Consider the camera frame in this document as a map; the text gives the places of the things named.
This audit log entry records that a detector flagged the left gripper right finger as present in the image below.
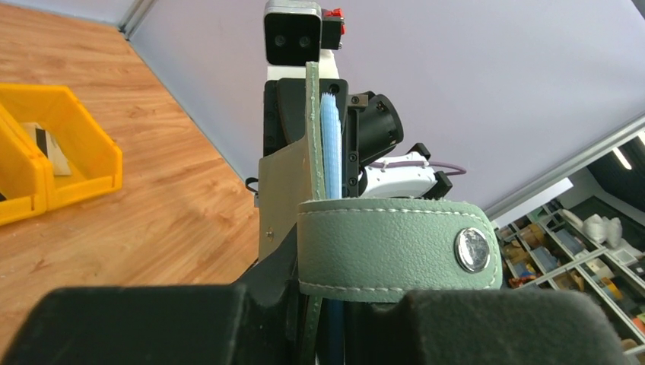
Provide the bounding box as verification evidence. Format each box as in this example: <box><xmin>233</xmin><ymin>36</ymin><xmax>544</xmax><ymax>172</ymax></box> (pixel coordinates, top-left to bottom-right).
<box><xmin>346</xmin><ymin>290</ymin><xmax>628</xmax><ymax>364</ymax></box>

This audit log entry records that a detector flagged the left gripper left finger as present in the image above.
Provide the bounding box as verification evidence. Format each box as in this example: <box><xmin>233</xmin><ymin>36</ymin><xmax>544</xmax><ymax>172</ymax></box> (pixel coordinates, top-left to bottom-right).
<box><xmin>1</xmin><ymin>230</ymin><xmax>299</xmax><ymax>364</ymax></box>

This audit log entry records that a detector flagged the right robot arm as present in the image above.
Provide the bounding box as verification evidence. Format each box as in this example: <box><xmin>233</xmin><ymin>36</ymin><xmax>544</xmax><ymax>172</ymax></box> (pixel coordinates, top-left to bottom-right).
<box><xmin>263</xmin><ymin>78</ymin><xmax>453</xmax><ymax>199</ymax></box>

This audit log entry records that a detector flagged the gold card in bin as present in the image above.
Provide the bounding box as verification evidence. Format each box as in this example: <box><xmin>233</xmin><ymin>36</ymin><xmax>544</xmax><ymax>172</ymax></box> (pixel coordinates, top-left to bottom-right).
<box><xmin>21</xmin><ymin>122</ymin><xmax>71</xmax><ymax>176</ymax></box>

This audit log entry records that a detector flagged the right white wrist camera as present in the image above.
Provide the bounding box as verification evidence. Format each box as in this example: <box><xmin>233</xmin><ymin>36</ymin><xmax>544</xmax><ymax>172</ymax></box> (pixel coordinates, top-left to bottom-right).
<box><xmin>263</xmin><ymin>0</ymin><xmax>346</xmax><ymax>81</ymax></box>

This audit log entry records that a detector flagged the yellow three-compartment bin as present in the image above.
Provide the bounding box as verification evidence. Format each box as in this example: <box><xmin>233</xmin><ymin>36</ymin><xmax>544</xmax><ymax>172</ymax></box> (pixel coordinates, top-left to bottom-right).
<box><xmin>1</xmin><ymin>83</ymin><xmax>123</xmax><ymax>224</ymax></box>

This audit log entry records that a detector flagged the storage shelf rack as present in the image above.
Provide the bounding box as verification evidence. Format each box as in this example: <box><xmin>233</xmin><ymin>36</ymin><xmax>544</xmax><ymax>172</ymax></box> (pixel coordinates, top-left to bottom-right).
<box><xmin>496</xmin><ymin>202</ymin><xmax>644</xmax><ymax>346</ymax></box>

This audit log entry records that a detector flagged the aluminium frame rail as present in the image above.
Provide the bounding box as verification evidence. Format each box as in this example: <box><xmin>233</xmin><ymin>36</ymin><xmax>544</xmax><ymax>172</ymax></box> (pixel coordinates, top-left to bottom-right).
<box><xmin>485</xmin><ymin>113</ymin><xmax>644</xmax><ymax>221</ymax></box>

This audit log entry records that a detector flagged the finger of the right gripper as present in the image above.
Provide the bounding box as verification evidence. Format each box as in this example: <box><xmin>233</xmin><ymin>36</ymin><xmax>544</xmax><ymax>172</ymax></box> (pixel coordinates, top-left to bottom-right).
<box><xmin>319</xmin><ymin>78</ymin><xmax>360</xmax><ymax>198</ymax></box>
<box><xmin>262</xmin><ymin>78</ymin><xmax>306</xmax><ymax>157</ymax></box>

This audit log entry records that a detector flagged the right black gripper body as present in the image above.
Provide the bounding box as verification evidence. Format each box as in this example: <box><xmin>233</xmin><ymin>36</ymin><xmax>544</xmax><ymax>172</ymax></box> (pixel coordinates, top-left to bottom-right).
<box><xmin>351</xmin><ymin>91</ymin><xmax>404</xmax><ymax>164</ymax></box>

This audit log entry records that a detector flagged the green card holder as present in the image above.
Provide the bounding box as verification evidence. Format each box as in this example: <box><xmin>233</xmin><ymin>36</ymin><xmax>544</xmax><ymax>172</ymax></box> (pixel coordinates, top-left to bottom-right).
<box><xmin>256</xmin><ymin>61</ymin><xmax>504</xmax><ymax>365</ymax></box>

